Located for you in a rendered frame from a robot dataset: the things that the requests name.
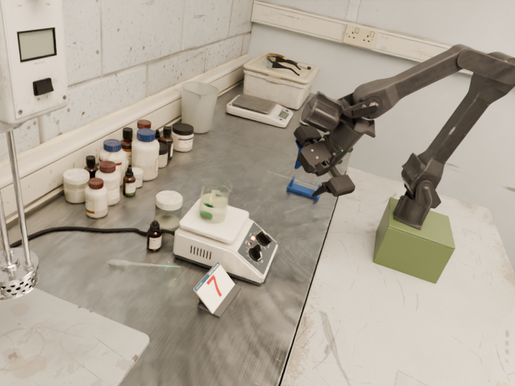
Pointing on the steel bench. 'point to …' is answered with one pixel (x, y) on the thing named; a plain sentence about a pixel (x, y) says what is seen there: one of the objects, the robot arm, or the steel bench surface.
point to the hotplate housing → (218, 253)
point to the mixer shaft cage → (16, 280)
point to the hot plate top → (232, 223)
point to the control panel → (254, 246)
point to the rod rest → (301, 190)
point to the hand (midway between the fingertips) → (312, 173)
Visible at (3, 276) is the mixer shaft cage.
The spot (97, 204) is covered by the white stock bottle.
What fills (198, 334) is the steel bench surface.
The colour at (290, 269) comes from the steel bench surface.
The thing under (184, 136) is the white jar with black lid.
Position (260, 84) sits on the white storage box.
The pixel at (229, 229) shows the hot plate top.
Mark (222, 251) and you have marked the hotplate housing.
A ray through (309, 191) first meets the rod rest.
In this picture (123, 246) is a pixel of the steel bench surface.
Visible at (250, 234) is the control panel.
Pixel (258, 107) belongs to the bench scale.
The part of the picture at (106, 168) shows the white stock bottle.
